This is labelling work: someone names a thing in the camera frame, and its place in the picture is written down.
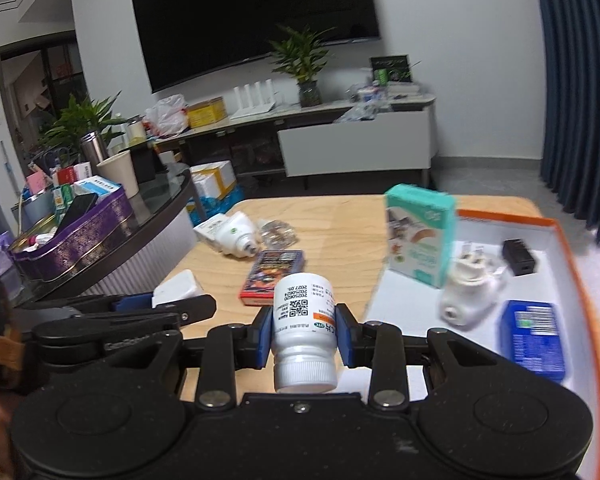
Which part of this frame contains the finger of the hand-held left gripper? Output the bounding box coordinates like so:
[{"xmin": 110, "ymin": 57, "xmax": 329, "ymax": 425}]
[
  {"xmin": 72, "ymin": 292, "xmax": 155, "ymax": 317},
  {"xmin": 87, "ymin": 294, "xmax": 217, "ymax": 329}
]

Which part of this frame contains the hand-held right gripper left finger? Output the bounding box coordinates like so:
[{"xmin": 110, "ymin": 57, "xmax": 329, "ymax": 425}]
[{"xmin": 145, "ymin": 306, "xmax": 274, "ymax": 408}]

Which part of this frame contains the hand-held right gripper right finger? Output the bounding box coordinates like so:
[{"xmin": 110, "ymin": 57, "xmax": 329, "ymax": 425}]
[{"xmin": 332, "ymin": 304, "xmax": 501, "ymax": 408}]

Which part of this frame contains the white plug charger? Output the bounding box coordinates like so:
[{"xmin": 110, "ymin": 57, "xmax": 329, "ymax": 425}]
[{"xmin": 151, "ymin": 269, "xmax": 206, "ymax": 307}]

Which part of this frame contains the white pill bottle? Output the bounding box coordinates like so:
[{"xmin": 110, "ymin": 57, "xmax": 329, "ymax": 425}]
[{"xmin": 271, "ymin": 272, "xmax": 338, "ymax": 393}]

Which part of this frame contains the red card box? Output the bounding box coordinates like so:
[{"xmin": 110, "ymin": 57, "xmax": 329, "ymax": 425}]
[{"xmin": 239, "ymin": 250, "xmax": 306, "ymax": 307}]

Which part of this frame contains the white mosquito repellent heater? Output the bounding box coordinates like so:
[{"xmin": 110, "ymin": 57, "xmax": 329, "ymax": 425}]
[{"xmin": 194, "ymin": 210, "xmax": 259, "ymax": 259}]

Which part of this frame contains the green white bandage box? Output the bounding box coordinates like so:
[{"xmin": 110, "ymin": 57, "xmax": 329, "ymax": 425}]
[{"xmin": 384, "ymin": 183, "xmax": 457, "ymax": 289}]

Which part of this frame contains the white plug adapter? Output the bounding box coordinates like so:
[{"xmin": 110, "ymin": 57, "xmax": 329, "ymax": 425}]
[{"xmin": 439, "ymin": 242, "xmax": 512, "ymax": 332}]

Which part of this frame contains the blue packet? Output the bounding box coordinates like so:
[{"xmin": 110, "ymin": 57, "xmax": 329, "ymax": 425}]
[{"xmin": 500, "ymin": 300, "xmax": 568, "ymax": 382}]

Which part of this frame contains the black power adapter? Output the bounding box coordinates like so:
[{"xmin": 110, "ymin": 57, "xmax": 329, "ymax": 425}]
[{"xmin": 502, "ymin": 239, "xmax": 538, "ymax": 277}]

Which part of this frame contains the orange rimmed white box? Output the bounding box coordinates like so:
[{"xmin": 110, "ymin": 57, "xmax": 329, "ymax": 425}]
[{"xmin": 365, "ymin": 208, "xmax": 600, "ymax": 480}]

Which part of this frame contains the purple patterned tin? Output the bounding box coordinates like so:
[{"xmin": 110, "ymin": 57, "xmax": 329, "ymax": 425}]
[{"xmin": 7, "ymin": 185, "xmax": 135, "ymax": 283}]

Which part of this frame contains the clear empty bottle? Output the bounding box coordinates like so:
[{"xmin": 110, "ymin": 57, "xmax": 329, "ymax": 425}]
[{"xmin": 257, "ymin": 219, "xmax": 297, "ymax": 249}]

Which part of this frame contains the blue plastic bag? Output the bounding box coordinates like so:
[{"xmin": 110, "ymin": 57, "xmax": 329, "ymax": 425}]
[{"xmin": 187, "ymin": 190, "xmax": 246, "ymax": 226}]

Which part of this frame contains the black phone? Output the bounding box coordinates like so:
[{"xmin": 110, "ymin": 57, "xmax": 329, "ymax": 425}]
[{"xmin": 55, "ymin": 192, "xmax": 99, "ymax": 236}]

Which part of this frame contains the white blue medicine box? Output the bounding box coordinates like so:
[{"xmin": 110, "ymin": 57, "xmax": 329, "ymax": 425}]
[{"xmin": 72, "ymin": 176, "xmax": 122, "ymax": 197}]

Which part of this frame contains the beige paper cup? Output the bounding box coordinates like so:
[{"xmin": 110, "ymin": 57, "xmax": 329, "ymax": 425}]
[{"xmin": 96, "ymin": 150, "xmax": 140, "ymax": 198}]

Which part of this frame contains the yellow white cardboard box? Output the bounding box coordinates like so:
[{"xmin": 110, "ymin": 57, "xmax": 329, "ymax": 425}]
[{"xmin": 189, "ymin": 160, "xmax": 238, "ymax": 201}]

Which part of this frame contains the red white box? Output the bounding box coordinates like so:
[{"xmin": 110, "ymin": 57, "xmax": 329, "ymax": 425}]
[{"xmin": 55, "ymin": 162, "xmax": 93, "ymax": 186}]

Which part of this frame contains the steel tumbler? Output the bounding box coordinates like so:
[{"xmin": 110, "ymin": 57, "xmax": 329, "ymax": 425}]
[{"xmin": 80, "ymin": 131, "xmax": 110, "ymax": 163}]

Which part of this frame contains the white jar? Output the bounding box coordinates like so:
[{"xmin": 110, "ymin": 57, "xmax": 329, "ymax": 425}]
[{"xmin": 125, "ymin": 116, "xmax": 147, "ymax": 146}]

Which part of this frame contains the white plastic bag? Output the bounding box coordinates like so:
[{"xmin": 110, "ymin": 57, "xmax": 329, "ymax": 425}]
[{"xmin": 145, "ymin": 94, "xmax": 189, "ymax": 137}]

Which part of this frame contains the leafy green plant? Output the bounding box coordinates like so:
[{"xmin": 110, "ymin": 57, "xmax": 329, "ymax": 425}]
[{"xmin": 37, "ymin": 92, "xmax": 126, "ymax": 161}]

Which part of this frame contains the white television cabinet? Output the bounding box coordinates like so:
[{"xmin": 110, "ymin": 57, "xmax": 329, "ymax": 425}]
[{"xmin": 150, "ymin": 92, "xmax": 438, "ymax": 191}]

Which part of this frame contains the white router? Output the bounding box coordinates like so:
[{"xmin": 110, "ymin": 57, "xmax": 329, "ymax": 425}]
[{"xmin": 228, "ymin": 80, "xmax": 276, "ymax": 121}]

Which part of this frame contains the pile of clear plastic packets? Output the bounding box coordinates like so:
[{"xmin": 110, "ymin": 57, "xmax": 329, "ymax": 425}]
[{"xmin": 337, "ymin": 82, "xmax": 423, "ymax": 123}]

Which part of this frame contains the plant in glass vase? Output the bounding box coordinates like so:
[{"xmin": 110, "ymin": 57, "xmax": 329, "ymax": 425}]
[{"xmin": 269, "ymin": 24, "xmax": 331, "ymax": 107}]

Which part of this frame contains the black green box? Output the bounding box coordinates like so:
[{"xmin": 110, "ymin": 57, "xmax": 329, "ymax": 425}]
[{"xmin": 370, "ymin": 54, "xmax": 413, "ymax": 86}]

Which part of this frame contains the black television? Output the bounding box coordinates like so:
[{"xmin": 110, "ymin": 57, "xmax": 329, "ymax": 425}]
[{"xmin": 130, "ymin": 0, "xmax": 382, "ymax": 94}]

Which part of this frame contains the dark blue curtain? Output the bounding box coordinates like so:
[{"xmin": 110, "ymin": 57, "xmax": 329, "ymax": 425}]
[{"xmin": 530, "ymin": 0, "xmax": 600, "ymax": 246}]

